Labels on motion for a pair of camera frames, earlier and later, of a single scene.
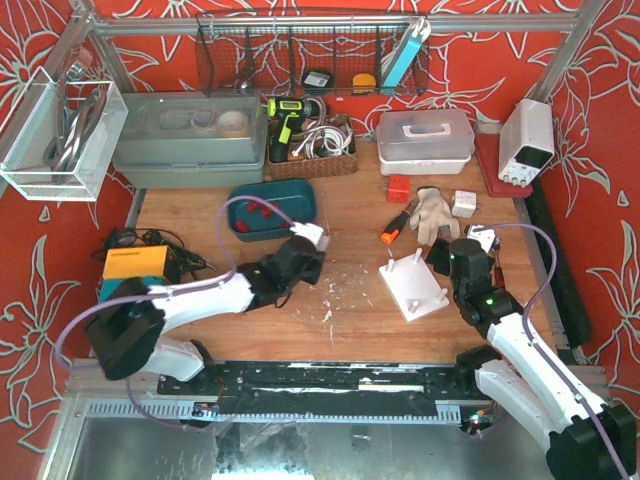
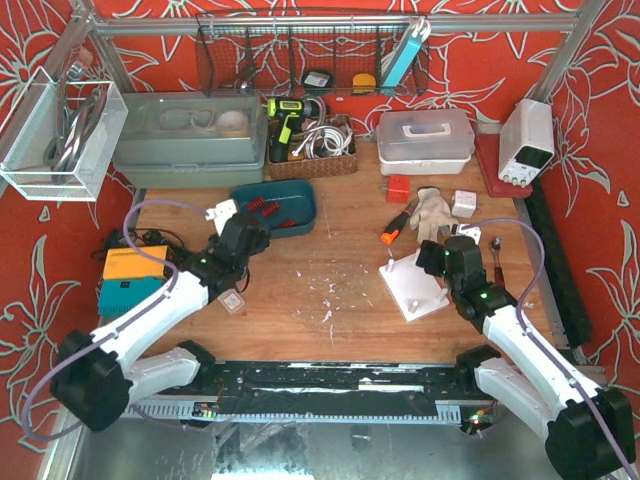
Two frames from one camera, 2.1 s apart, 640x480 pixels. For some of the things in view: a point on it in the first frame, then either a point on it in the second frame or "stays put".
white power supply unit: [526, 140] stays put
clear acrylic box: [57, 137] stays put
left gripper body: [310, 263] -> [252, 238]
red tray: [487, 150] stays put
